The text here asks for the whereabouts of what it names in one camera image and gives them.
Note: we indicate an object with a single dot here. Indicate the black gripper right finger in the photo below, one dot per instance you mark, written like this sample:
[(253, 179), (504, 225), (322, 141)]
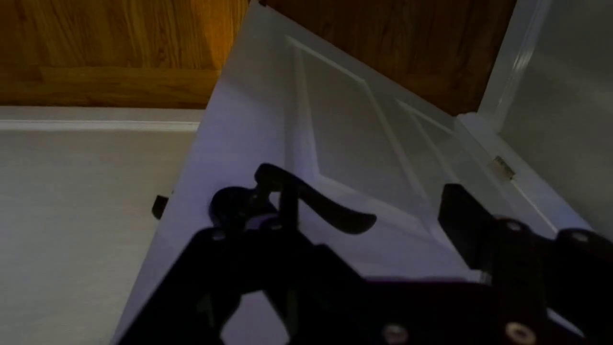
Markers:
[(510, 269)]

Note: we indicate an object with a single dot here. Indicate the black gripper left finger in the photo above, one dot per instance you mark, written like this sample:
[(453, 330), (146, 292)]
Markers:
[(255, 261)]

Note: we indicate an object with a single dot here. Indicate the white panelled door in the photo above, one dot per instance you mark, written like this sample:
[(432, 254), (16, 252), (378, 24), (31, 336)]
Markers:
[(357, 116)]

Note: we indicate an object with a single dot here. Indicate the metal door hinge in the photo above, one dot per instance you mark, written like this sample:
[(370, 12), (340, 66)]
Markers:
[(504, 167)]

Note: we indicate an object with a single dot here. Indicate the black door latch bolt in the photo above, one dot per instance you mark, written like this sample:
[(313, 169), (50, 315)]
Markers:
[(160, 206)]

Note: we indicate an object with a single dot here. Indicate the white baseboard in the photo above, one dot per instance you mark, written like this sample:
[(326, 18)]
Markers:
[(96, 119)]

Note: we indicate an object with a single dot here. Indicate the white door frame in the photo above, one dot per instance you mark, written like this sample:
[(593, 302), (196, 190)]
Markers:
[(518, 58)]

